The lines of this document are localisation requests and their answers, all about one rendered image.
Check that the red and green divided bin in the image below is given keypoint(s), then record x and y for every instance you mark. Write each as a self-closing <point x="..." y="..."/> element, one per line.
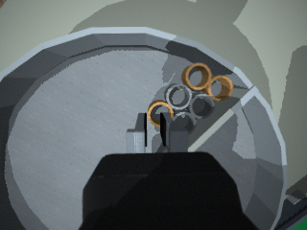
<point x="294" y="212"/>

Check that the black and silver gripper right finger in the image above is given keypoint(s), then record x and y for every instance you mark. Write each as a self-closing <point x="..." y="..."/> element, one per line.
<point x="174" y="139"/>

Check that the dark grey metal sleeve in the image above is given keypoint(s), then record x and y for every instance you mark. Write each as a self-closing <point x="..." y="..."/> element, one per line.
<point x="208" y="109"/>
<point x="192" y="121"/>
<point x="185" y="102"/>

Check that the bronze bushing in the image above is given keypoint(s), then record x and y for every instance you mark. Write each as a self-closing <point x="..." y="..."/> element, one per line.
<point x="152" y="105"/>
<point x="206" y="76"/>
<point x="227" y="88"/>

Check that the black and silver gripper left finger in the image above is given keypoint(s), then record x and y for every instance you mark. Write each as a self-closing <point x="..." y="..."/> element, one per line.
<point x="137" y="137"/>

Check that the grey round turntable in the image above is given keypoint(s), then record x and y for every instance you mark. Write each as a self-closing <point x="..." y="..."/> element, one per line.
<point x="61" y="112"/>

